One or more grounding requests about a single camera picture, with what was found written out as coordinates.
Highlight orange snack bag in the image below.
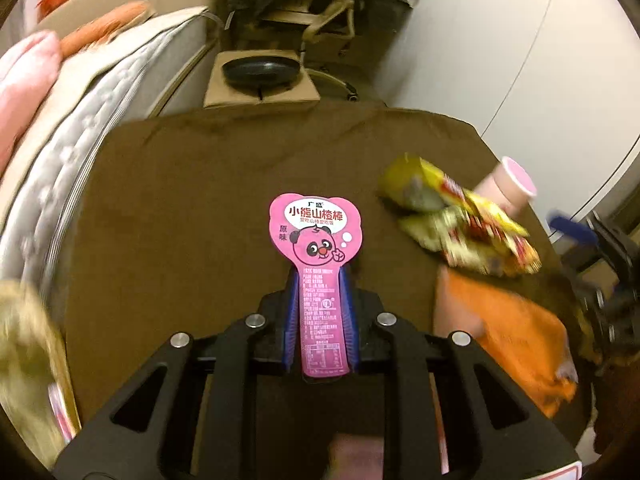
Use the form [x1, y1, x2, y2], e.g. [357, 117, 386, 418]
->
[433, 266, 578, 417]

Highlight yellow noodle snack bag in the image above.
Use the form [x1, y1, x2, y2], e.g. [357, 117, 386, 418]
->
[380, 154, 541, 276]

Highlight pink bear candy wrapper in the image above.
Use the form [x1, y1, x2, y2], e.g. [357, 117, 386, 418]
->
[269, 193, 363, 380]

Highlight yellow plastic trash bag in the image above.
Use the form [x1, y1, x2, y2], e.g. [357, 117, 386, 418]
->
[1, 280, 81, 469]

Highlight pink lidded jar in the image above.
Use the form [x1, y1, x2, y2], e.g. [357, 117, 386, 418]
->
[473, 156, 537, 217]

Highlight brown table cloth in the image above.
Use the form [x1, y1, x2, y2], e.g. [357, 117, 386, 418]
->
[65, 100, 497, 419]

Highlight office chair with dark cover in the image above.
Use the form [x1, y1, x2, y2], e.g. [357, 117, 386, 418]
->
[224, 0, 419, 66]

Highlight white quilted mattress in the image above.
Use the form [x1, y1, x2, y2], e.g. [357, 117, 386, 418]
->
[1, 6, 214, 290]

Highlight black round stool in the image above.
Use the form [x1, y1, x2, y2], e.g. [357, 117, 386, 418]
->
[222, 55, 300, 90]

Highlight pink quilt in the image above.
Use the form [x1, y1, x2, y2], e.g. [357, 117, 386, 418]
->
[1, 30, 62, 174]

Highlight orange pillow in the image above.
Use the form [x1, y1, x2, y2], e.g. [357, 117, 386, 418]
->
[60, 0, 154, 60]

